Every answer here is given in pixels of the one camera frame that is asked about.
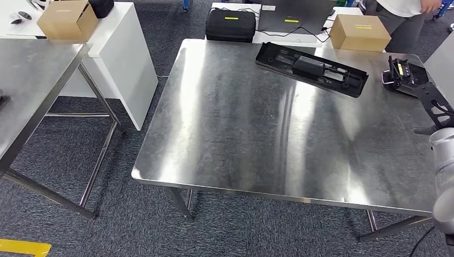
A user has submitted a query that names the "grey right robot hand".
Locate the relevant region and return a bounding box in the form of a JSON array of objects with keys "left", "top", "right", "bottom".
[{"left": 413, "top": 126, "right": 441, "bottom": 136}]

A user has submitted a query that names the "black plastic plate holder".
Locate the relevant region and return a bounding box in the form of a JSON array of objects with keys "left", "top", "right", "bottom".
[{"left": 255, "top": 42, "right": 369, "bottom": 99}]

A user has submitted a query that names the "white panel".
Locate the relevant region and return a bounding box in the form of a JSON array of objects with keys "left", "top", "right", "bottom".
[{"left": 423, "top": 32, "right": 454, "bottom": 107}]

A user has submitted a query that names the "person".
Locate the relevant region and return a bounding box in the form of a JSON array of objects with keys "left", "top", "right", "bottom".
[{"left": 365, "top": 0, "right": 442, "bottom": 54}]

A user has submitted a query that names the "cardboard box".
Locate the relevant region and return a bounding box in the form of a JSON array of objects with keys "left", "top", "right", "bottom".
[
  {"left": 36, "top": 0, "right": 99, "bottom": 41},
  {"left": 329, "top": 14, "right": 392, "bottom": 53}
]

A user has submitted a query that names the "grey laptop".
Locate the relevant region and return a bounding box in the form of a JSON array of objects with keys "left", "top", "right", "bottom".
[{"left": 258, "top": 0, "right": 336, "bottom": 35}]

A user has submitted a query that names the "white desk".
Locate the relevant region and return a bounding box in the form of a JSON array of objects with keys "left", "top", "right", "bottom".
[
  {"left": 0, "top": 0, "right": 159, "bottom": 131},
  {"left": 211, "top": 2, "right": 364, "bottom": 49}
]

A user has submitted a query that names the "black case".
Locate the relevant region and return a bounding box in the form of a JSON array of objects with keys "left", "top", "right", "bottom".
[{"left": 206, "top": 8, "right": 257, "bottom": 43}]

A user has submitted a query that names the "black rounded pouch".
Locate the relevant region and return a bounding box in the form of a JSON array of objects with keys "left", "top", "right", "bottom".
[{"left": 88, "top": 0, "right": 115, "bottom": 19}]

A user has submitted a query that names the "yellow floor tape square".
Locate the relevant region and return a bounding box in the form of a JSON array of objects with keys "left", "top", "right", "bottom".
[{"left": 0, "top": 238, "right": 52, "bottom": 257}]

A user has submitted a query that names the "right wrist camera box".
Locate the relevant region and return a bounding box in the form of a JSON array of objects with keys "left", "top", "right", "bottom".
[{"left": 412, "top": 82, "right": 454, "bottom": 130}]

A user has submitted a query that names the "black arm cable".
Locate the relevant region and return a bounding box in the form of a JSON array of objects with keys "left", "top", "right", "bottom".
[{"left": 407, "top": 226, "right": 436, "bottom": 257}]

